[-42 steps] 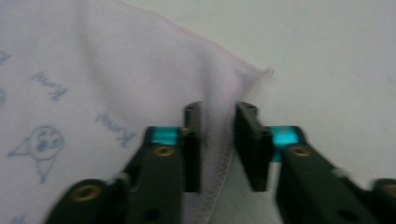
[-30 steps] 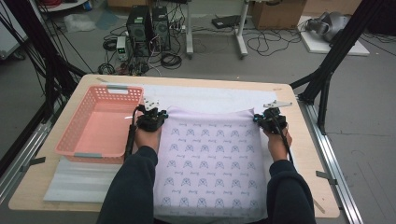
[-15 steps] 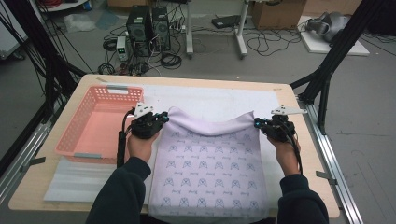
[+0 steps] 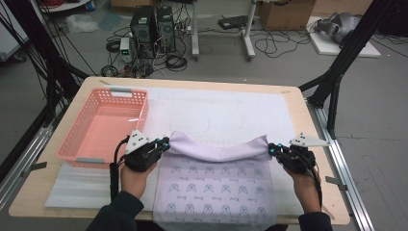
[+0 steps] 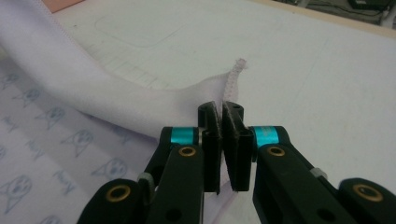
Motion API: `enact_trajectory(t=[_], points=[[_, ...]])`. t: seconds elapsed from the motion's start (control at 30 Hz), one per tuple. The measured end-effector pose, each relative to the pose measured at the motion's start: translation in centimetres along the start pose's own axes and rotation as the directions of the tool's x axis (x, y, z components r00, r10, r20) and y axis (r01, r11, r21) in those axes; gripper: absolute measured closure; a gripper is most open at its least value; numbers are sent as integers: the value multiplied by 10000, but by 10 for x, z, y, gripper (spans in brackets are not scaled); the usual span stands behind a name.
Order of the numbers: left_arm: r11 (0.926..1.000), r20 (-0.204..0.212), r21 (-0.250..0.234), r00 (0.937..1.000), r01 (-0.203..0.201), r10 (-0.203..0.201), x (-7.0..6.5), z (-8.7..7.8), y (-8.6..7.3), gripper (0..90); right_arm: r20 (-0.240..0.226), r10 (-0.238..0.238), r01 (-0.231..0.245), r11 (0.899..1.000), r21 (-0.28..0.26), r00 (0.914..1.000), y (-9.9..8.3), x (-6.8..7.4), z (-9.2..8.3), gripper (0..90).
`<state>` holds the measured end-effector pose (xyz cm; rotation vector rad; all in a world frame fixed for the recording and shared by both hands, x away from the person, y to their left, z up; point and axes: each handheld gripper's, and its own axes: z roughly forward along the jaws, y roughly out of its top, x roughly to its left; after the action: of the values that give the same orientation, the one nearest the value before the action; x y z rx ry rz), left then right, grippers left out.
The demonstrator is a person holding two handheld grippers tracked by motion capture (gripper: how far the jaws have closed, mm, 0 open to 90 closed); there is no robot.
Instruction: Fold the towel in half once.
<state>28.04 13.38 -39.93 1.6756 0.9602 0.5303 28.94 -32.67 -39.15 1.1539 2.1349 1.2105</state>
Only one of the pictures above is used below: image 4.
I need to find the aluminium rail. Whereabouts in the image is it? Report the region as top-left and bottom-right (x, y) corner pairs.
(306, 99), (375, 231)
(0, 123), (56, 210)

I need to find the lilac printed towel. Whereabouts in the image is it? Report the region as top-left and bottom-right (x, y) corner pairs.
(152, 129), (278, 231)

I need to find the black flat device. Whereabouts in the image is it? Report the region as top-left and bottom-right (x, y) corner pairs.
(217, 14), (254, 31)

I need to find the large cardboard box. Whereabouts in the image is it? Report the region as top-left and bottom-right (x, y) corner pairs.
(259, 0), (317, 32)

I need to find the right hand-held gripper black cable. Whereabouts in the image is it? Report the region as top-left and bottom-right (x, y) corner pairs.
(301, 153), (323, 210)

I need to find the clear plastic bag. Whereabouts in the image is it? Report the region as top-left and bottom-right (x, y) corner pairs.
(65, 13), (100, 35)

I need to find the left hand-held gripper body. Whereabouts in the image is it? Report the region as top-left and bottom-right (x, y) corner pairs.
(123, 129), (162, 173)

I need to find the grey metal bracket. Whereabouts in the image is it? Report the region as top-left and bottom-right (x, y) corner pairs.
(325, 175), (349, 192)
(19, 161), (48, 178)

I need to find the grey rounded device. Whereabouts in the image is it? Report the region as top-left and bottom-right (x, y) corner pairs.
(314, 12), (362, 44)

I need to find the loose black floor cable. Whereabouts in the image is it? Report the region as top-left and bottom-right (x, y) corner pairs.
(253, 28), (312, 60)

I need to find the person's right hand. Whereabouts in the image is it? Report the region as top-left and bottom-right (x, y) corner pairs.
(283, 167), (321, 215)

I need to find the left hand-held gripper black cable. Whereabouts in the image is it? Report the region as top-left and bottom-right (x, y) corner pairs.
(109, 136), (131, 201)

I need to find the small white power supply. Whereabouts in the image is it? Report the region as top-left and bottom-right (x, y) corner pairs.
(119, 37), (133, 64)

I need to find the slim black computer tower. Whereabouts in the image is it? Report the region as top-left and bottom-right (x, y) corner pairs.
(156, 6), (177, 54)

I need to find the hand-held gripper black cable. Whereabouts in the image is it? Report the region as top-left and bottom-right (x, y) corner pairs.
(301, 153), (323, 210)
(109, 136), (131, 201)

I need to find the white metal stand leg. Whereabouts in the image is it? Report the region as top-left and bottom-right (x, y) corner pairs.
(191, 0), (200, 62)
(242, 0), (258, 62)

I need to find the coiled black cable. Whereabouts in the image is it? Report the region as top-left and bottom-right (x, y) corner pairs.
(165, 54), (189, 72)

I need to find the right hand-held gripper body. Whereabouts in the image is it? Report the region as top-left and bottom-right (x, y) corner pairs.
(278, 132), (331, 175)

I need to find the large black computer tower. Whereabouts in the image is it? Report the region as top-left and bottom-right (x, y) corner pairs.
(129, 5), (158, 61)

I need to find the person's left hand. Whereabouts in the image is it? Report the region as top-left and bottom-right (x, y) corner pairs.
(119, 162), (158, 200)

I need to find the black metal frame stand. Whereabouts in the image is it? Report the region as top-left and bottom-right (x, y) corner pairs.
(0, 0), (90, 182)
(297, 0), (400, 141)

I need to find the white grid mat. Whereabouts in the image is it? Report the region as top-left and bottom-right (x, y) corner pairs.
(44, 86), (304, 217)

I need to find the white floor board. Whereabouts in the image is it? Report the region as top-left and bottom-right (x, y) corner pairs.
(306, 15), (382, 59)

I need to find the pink plastic basket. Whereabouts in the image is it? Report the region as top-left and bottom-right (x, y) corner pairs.
(57, 87), (150, 170)

